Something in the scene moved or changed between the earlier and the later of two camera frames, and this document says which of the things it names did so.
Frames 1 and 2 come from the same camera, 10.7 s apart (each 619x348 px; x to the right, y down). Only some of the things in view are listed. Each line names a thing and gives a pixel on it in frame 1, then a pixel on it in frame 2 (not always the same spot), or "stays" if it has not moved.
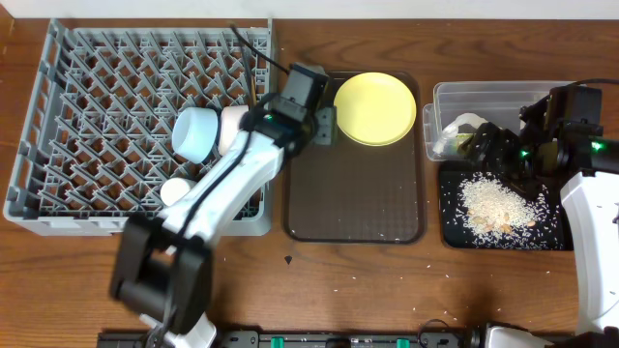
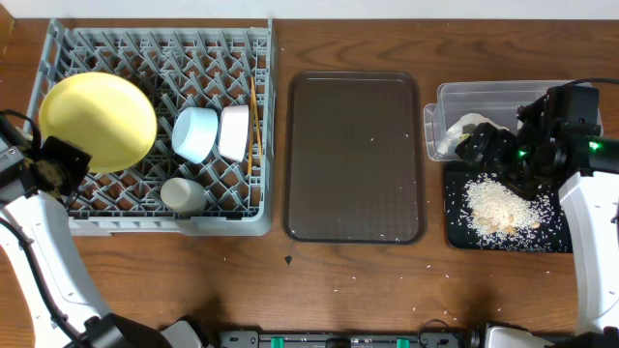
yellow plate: x=374 y=108 → x=102 y=114
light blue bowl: x=194 y=132 stays
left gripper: x=324 y=126 → x=68 y=158
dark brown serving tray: x=353 y=191 stays
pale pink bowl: x=229 y=117 stays
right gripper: x=501 y=144 stays
